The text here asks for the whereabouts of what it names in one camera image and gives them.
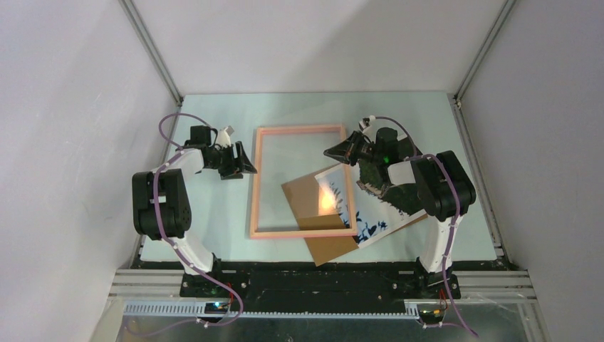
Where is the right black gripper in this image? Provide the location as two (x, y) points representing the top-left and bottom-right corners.
(323, 130), (382, 167)

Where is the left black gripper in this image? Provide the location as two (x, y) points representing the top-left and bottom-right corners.
(207, 141), (256, 180)

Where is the clear acrylic sheet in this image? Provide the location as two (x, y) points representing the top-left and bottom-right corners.
(256, 128), (346, 236)

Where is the pink wooden photo frame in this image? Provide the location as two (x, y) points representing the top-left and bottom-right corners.
(249, 123), (346, 239)

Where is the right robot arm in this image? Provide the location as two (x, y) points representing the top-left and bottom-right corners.
(323, 128), (477, 298)

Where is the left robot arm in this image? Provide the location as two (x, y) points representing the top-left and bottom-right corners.
(132, 125), (257, 297)

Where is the Great Wall photo print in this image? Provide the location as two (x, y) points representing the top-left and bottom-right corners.
(314, 138), (427, 248)

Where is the brown cardboard backing board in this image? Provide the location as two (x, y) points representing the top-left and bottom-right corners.
(281, 165), (428, 268)

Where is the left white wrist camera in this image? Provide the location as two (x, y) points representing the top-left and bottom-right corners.
(214, 125), (234, 148)

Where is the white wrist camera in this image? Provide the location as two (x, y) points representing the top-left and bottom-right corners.
(358, 115), (376, 134)
(214, 125), (234, 148)

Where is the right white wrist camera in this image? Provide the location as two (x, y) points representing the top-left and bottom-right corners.
(358, 115), (376, 134)

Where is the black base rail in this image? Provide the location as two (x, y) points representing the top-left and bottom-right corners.
(179, 261), (461, 314)

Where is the left aluminium corner post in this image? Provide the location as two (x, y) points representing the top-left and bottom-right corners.
(118, 0), (184, 107)

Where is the aluminium corner post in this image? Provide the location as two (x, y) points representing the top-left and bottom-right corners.
(454, 0), (518, 103)
(118, 0), (184, 107)

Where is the right aluminium corner post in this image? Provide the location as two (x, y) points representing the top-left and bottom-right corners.
(454, 0), (518, 103)

